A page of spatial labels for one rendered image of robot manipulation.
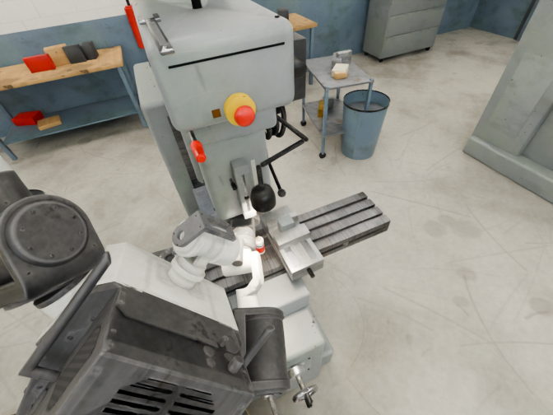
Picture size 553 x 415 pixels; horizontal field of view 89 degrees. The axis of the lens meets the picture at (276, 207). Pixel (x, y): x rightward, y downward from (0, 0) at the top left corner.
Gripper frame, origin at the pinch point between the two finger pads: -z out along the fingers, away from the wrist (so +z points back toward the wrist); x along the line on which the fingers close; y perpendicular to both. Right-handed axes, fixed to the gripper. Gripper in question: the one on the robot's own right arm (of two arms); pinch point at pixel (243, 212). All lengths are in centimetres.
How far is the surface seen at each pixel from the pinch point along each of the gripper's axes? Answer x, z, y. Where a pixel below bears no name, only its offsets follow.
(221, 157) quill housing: 0.8, 10.1, -33.0
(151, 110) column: 30, -28, -30
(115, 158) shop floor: 184, -232, 121
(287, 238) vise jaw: -16.3, 1.7, 16.7
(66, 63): 229, -314, 31
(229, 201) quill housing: 1.9, 10.3, -16.5
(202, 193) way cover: 22.6, -29.3, 14.7
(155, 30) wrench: 4, 20, -66
